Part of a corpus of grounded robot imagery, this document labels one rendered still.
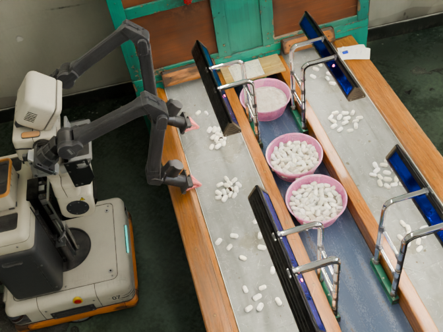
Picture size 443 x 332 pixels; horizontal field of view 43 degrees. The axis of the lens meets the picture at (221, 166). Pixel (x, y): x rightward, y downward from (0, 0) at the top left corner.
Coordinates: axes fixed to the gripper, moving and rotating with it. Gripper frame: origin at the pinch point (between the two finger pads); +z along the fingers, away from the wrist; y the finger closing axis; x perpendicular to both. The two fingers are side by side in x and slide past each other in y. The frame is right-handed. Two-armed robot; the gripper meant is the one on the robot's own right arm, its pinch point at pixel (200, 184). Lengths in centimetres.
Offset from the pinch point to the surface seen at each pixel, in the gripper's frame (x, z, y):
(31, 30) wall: 54, -54, 174
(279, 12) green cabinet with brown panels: -61, 36, 78
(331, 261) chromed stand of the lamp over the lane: -49, 2, -77
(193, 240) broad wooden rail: 5.4, -8.1, -29.3
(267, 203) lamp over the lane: -39, -6, -45
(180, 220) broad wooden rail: 7.5, -10.5, -16.9
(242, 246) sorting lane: -4.9, 8.4, -37.3
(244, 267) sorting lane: -3.7, 6.7, -47.3
